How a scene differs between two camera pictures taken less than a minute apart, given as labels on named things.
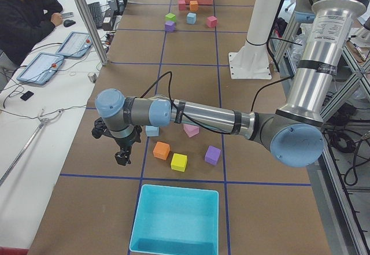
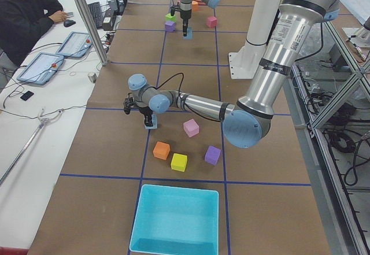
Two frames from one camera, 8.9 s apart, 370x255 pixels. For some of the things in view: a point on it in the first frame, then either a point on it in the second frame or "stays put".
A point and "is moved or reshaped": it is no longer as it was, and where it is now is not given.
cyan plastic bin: (176, 220) stays put
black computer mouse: (69, 22) stays put
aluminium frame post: (88, 21) stays put
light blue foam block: (191, 18) to (189, 33)
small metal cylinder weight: (92, 77) stays put
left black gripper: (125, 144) to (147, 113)
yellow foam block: (179, 162) stays put
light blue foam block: (152, 130) is moved or reshaped
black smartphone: (27, 95) stays put
